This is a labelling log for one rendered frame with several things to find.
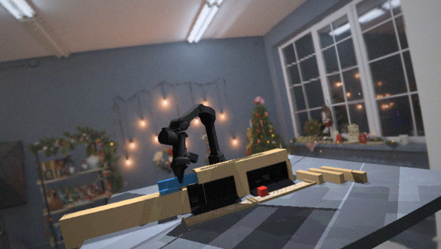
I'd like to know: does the brown rectangular bar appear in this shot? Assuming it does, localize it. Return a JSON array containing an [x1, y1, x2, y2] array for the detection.
[[320, 166, 368, 183]]

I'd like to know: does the tan rectangular bar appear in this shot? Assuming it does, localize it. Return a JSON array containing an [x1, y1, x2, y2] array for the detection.
[[307, 168, 345, 184]]

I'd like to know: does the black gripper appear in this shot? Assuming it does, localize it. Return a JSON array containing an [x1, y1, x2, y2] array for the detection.
[[170, 146, 190, 183]]

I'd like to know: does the small red block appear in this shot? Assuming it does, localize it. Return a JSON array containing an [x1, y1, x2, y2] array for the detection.
[[257, 186, 269, 197]]

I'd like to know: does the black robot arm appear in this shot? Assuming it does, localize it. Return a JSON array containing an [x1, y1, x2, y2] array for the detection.
[[158, 103, 226, 166]]

